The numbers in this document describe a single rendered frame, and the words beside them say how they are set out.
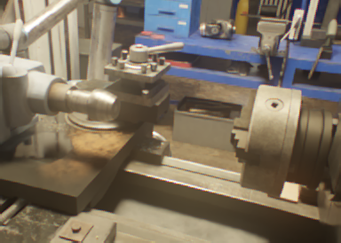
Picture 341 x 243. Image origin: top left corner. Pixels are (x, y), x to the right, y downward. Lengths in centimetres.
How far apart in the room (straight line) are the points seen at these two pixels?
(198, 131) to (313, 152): 224
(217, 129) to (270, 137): 221
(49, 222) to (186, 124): 218
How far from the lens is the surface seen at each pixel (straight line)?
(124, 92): 117
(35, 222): 97
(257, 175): 83
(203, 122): 299
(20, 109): 106
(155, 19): 294
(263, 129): 80
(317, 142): 84
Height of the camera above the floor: 150
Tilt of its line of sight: 25 degrees down
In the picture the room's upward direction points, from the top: 4 degrees clockwise
